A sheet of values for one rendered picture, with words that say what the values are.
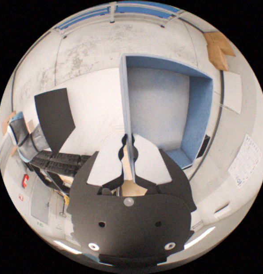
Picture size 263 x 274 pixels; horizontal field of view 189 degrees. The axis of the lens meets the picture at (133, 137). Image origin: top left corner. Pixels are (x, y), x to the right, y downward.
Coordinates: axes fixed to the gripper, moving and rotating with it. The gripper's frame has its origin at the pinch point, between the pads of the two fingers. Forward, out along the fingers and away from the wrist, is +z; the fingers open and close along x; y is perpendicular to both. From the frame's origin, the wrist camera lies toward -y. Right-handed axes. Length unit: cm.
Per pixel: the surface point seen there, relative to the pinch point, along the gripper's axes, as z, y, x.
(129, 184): 36, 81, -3
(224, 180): 15, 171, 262
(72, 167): 23, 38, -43
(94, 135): 40, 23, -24
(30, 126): 27, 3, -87
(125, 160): 26.2, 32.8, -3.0
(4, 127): 5, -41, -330
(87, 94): 39.8, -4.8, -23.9
